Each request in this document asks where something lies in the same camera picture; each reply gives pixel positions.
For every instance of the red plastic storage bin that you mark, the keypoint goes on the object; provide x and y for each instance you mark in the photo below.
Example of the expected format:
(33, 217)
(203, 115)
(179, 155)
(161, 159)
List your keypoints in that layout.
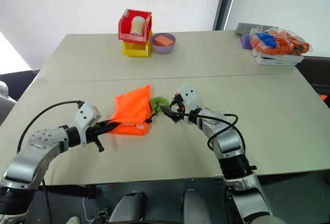
(123, 31)

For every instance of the beige tape roll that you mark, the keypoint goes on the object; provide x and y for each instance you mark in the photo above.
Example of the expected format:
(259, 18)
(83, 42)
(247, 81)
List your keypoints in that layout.
(137, 26)

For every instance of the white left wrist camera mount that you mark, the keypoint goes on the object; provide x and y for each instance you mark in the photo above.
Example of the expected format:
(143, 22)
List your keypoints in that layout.
(86, 115)

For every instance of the orange sponge block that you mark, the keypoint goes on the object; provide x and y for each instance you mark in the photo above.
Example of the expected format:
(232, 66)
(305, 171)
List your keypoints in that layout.
(163, 40)

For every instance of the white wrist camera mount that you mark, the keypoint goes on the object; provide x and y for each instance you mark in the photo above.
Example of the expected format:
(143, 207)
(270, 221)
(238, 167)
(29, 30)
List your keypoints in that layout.
(189, 95)
(86, 115)

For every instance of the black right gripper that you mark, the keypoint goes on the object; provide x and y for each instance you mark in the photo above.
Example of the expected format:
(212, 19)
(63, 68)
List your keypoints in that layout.
(183, 114)

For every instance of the purple block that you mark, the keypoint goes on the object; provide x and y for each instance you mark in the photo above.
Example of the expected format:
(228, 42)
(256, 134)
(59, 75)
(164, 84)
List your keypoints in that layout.
(245, 42)

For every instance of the grey cushion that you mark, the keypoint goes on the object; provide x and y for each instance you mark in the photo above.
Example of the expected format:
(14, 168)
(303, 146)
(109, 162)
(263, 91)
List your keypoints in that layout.
(6, 100)

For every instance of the blue packet in bag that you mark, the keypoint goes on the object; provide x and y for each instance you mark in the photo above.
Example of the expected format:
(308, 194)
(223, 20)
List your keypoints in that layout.
(266, 39)

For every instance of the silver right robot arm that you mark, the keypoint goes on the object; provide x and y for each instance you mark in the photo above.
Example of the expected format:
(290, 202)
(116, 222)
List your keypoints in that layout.
(229, 141)

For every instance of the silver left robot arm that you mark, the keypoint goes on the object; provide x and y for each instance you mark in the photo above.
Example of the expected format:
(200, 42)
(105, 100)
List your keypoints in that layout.
(38, 141)

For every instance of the clear bag of orange items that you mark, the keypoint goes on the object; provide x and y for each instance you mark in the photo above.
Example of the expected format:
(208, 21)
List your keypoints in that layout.
(286, 42)

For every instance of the yellow plastic storage bin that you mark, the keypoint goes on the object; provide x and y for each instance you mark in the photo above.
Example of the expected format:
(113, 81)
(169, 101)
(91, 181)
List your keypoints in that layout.
(135, 49)

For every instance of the white flat box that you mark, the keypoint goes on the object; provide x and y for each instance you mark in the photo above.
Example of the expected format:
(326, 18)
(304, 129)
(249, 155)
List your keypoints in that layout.
(278, 61)

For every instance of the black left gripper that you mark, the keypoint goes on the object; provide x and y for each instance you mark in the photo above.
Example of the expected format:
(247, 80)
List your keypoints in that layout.
(96, 132)

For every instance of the small orange object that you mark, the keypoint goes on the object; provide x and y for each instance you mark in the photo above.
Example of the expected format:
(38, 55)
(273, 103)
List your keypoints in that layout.
(325, 98)

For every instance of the purple bowl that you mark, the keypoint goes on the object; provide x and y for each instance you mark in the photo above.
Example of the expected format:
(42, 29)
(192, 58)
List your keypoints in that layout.
(162, 49)

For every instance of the grey plastic tray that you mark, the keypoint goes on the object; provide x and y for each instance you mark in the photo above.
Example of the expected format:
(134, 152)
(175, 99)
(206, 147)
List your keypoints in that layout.
(243, 28)

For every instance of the grey rounded shape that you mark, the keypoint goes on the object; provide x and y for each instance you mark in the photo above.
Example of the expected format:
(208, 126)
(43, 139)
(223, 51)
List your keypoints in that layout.
(127, 208)
(196, 208)

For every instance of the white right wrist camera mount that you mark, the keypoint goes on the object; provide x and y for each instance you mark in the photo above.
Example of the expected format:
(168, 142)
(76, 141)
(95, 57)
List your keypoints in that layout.
(189, 95)

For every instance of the black side furniture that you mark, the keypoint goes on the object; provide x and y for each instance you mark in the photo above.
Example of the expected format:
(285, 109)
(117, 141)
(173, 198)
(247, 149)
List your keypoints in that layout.
(315, 71)
(20, 82)

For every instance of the dark window frame post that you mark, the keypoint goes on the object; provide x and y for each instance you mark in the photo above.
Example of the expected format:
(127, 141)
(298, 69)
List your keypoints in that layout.
(225, 2)

